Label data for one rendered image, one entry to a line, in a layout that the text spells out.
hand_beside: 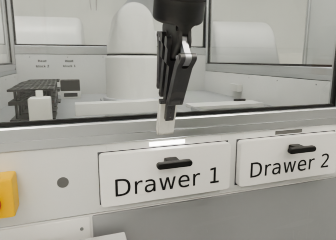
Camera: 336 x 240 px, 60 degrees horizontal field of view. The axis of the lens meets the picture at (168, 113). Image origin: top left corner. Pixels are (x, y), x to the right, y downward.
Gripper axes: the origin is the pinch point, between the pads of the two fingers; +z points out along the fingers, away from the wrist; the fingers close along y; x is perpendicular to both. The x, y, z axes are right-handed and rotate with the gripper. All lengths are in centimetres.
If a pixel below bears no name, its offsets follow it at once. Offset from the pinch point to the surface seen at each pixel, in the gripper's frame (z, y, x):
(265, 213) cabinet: 30.0, 1.1, 29.4
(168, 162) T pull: 11.0, -0.5, 1.7
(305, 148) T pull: 11.1, -0.1, 35.1
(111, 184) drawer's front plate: 16.3, -2.0, -9.2
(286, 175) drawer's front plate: 19.8, -0.8, 33.4
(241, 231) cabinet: 33.5, 2.4, 22.4
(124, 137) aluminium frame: 8.3, -6.5, -6.1
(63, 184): 16.5, -3.8, -18.4
